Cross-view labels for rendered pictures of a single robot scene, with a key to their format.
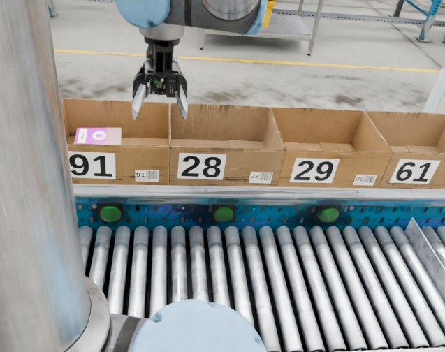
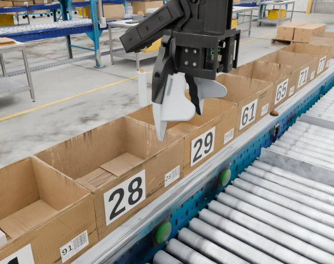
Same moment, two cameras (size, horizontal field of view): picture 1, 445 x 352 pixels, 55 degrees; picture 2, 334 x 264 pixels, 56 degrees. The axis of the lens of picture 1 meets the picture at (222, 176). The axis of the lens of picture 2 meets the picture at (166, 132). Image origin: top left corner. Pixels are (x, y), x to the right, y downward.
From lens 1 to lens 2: 0.78 m
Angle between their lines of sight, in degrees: 36
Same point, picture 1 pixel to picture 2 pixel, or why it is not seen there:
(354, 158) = (222, 120)
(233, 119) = (98, 142)
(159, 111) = (22, 171)
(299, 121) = (147, 118)
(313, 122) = not seen: hidden behind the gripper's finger
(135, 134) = not seen: outside the picture
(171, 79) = (232, 41)
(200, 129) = (71, 169)
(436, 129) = not seen: hidden behind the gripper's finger
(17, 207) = not seen: outside the picture
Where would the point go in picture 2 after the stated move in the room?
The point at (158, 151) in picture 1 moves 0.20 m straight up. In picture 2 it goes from (82, 206) to (71, 134)
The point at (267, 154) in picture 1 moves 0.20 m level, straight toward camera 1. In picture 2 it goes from (173, 149) to (214, 178)
